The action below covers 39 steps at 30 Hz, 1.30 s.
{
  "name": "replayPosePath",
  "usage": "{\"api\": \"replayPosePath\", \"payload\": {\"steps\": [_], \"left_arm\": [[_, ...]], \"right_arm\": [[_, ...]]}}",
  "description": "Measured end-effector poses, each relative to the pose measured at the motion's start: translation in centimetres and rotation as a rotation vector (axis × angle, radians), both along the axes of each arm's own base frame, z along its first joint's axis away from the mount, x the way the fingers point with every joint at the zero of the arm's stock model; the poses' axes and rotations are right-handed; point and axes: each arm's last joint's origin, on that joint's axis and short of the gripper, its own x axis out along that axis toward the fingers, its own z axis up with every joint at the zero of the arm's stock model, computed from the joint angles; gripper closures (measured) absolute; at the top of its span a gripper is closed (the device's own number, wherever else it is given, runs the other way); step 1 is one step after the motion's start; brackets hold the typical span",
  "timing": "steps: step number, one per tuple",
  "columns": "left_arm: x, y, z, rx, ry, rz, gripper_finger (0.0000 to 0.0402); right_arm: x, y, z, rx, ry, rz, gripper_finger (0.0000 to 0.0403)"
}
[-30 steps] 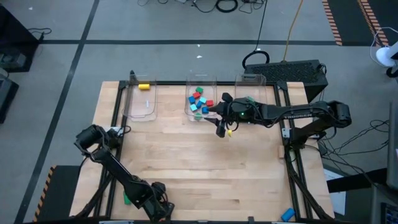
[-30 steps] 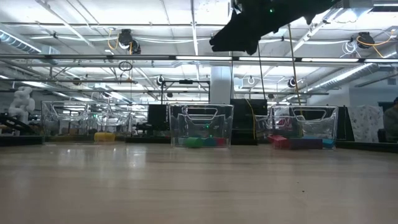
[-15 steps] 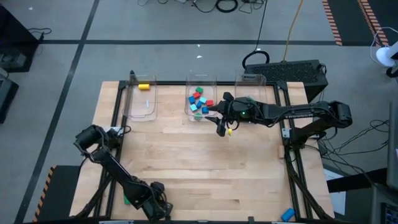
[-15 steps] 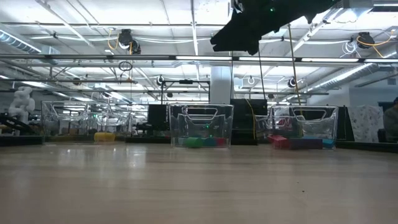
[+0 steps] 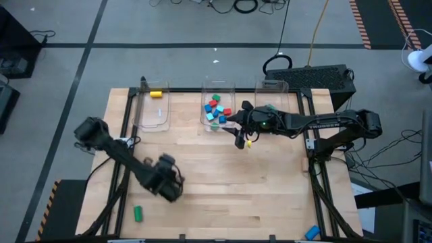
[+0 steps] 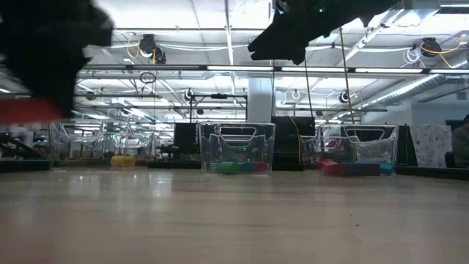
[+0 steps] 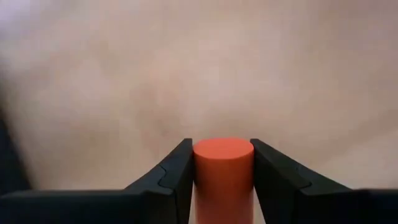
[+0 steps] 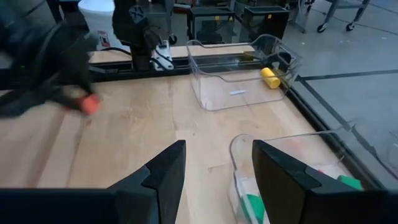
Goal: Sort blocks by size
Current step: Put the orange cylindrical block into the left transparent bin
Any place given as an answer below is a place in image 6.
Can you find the teal blue small block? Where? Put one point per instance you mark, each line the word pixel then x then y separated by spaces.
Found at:
pixel 247 168

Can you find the silver ventilation duct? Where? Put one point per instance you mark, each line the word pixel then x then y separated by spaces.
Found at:
pixel 410 88

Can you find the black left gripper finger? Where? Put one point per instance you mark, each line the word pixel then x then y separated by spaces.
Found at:
pixel 58 84

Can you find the black cabinet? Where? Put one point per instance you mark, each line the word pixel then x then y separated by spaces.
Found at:
pixel 282 143

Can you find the red cylinder block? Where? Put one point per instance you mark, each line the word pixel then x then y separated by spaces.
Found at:
pixel 29 111

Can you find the black monitor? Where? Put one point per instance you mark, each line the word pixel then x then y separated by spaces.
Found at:
pixel 187 139

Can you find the blue rectangular block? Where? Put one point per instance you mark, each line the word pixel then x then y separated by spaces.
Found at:
pixel 386 169

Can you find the long ceiling light bar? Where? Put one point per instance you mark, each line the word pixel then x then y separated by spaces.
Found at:
pixel 238 68

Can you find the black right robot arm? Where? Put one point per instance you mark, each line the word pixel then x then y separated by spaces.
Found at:
pixel 377 7

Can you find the person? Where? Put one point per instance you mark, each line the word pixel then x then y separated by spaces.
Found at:
pixel 461 143

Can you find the yellow cylinder block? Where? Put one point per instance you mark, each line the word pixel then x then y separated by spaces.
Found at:
pixel 123 161

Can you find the small black ceiling reel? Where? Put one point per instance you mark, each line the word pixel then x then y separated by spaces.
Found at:
pixel 189 94
pixel 344 97

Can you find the white patterned panel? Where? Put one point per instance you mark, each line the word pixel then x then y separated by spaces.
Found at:
pixel 432 146

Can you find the red rectangular block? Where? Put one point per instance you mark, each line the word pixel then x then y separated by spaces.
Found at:
pixel 329 168

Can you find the clear plastic bin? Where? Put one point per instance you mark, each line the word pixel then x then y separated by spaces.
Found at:
pixel 80 146
pixel 366 150
pixel 238 150

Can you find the green cube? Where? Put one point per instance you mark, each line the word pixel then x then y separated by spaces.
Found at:
pixel 228 168

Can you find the white square pillar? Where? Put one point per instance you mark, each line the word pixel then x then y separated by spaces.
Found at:
pixel 261 99

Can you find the black metal gantry frame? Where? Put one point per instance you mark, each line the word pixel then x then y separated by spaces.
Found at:
pixel 219 96

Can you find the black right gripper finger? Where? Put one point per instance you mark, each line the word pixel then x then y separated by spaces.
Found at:
pixel 282 40
pixel 286 58

